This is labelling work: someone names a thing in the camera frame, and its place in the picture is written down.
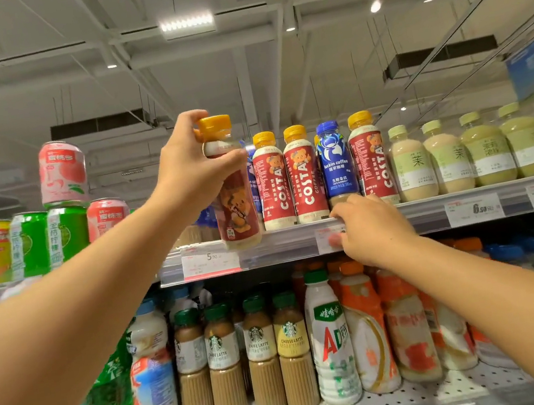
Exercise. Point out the white milk bottle green cap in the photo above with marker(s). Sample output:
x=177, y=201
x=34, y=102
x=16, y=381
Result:
x=332, y=345

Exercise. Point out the beige milk tea bottle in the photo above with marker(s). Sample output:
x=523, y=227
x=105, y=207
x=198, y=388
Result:
x=413, y=168
x=448, y=160

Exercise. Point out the person's left hand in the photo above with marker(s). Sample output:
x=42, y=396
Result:
x=182, y=172

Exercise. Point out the blue label coffee bottle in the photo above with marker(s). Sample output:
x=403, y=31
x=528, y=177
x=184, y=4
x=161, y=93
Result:
x=335, y=159
x=253, y=182

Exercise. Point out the black hanging ceiling box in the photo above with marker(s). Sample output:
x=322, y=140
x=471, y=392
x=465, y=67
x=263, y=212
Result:
x=100, y=124
x=440, y=56

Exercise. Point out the person's left forearm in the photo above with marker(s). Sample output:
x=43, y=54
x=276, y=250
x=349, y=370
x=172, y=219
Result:
x=75, y=328

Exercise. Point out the green milk tea bottle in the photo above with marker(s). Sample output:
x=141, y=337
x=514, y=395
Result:
x=531, y=143
x=488, y=151

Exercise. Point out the red bear-print coffee bottle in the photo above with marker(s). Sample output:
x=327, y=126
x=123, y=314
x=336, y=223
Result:
x=237, y=209

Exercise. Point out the pink peach drink can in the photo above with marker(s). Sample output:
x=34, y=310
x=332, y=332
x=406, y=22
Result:
x=62, y=173
x=105, y=216

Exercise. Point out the white blue label milk bottle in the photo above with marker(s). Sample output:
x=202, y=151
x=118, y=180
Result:
x=152, y=372

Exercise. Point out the round ceiling spotlight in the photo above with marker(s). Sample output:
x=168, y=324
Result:
x=375, y=5

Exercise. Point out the brown coffee bottle white label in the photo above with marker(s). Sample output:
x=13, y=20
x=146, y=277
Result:
x=263, y=360
x=193, y=371
x=225, y=366

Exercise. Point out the brown coffee bottle yellow label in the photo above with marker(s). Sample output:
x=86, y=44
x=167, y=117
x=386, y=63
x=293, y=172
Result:
x=295, y=355

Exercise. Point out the row of orange-cap drink bottles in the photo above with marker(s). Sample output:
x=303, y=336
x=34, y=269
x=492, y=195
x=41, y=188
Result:
x=368, y=330

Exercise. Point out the red label coffee bottle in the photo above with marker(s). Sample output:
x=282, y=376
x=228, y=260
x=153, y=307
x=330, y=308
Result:
x=306, y=181
x=273, y=186
x=372, y=164

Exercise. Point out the square ceiling light panel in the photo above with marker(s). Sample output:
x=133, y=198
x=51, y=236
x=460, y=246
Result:
x=187, y=24

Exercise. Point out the person's right forearm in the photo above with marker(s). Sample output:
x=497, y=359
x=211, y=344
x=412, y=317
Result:
x=503, y=309

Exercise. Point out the person's right thumb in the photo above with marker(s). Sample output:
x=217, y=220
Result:
x=341, y=238

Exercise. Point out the clear shelf price rail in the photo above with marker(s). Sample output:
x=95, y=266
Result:
x=473, y=209

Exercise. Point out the green drink can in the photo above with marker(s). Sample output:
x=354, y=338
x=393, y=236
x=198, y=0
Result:
x=29, y=245
x=67, y=234

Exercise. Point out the person's right hand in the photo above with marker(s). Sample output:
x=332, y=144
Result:
x=376, y=233

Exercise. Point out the green drink packs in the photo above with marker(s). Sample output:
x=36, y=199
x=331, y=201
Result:
x=105, y=394

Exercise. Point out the person's left thumb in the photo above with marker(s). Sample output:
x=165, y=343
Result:
x=228, y=163

